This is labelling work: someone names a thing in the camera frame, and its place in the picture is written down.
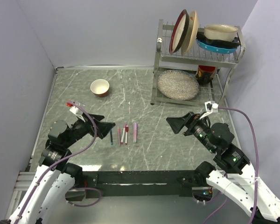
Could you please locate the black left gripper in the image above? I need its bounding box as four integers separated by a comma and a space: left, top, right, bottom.
63, 111, 115, 147

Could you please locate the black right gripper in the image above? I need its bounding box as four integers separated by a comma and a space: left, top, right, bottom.
165, 110, 216, 152

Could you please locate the blue pen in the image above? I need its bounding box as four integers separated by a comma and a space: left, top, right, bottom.
110, 130, 114, 145

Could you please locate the thin white red pen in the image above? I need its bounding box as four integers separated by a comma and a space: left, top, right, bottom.
120, 123, 126, 144

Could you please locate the thick white red marker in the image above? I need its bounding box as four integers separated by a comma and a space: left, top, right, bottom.
125, 125, 129, 145

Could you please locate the pink highlighter pen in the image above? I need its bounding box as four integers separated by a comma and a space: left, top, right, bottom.
133, 123, 138, 143

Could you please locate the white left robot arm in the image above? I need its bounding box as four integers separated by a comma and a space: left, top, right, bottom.
0, 113, 115, 224

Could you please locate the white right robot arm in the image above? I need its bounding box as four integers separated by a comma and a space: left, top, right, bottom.
166, 112, 280, 224

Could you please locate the cream red bowl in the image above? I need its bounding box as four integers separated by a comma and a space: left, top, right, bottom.
90, 79, 110, 97

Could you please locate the speckled grey plate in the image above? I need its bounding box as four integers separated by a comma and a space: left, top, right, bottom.
157, 70, 200, 100

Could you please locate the steel dish rack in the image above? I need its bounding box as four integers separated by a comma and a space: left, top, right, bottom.
150, 19, 246, 106

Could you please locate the red black cup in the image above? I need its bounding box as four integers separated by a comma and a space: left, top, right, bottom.
195, 65, 216, 85

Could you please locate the black base bar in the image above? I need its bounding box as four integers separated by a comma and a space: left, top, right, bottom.
74, 170, 210, 198

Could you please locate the blue dotted dish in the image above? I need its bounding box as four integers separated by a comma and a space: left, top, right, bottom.
196, 39, 238, 54

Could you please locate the black dish on rack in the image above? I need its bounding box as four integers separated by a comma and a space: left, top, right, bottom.
196, 32, 240, 49

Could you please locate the red rimmed plate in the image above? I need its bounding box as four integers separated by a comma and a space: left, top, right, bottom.
169, 9, 189, 55

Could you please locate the cream plate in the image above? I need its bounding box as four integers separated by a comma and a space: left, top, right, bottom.
181, 10, 199, 56

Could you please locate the cream bowl on rack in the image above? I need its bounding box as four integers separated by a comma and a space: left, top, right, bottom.
204, 24, 238, 42

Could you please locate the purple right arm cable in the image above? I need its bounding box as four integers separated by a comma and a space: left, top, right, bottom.
203, 106, 259, 224

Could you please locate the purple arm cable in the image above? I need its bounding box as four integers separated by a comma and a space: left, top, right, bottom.
14, 102, 101, 222
203, 106, 259, 224

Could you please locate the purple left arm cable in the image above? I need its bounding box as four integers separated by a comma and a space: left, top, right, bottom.
14, 102, 101, 222

